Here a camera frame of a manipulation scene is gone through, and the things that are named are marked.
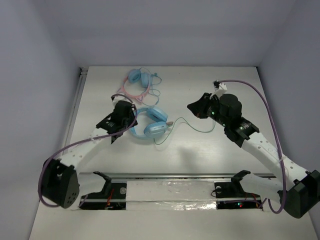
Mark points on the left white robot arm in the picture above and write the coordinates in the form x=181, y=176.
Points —
x=58, y=184

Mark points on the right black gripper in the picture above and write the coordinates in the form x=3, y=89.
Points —
x=198, y=107

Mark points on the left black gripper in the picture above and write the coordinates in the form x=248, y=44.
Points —
x=125, y=124

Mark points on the pink cat-ear headphones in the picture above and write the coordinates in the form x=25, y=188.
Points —
x=137, y=76

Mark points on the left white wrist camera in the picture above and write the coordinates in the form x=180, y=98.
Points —
x=115, y=99

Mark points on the aluminium rail left side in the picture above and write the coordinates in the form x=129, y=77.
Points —
x=83, y=71

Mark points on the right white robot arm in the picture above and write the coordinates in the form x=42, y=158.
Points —
x=297, y=188

